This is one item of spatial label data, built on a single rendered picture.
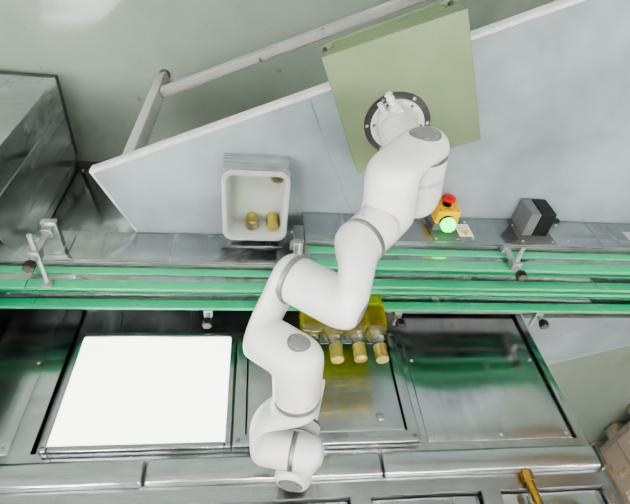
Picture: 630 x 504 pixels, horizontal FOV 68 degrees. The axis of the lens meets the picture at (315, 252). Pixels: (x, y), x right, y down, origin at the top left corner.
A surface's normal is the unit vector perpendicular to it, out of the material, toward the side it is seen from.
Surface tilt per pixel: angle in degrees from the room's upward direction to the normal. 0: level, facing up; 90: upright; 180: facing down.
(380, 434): 90
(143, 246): 90
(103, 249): 90
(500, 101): 0
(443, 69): 4
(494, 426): 90
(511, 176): 0
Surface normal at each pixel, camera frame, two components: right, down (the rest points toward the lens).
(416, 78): 0.01, 0.67
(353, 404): 0.10, -0.74
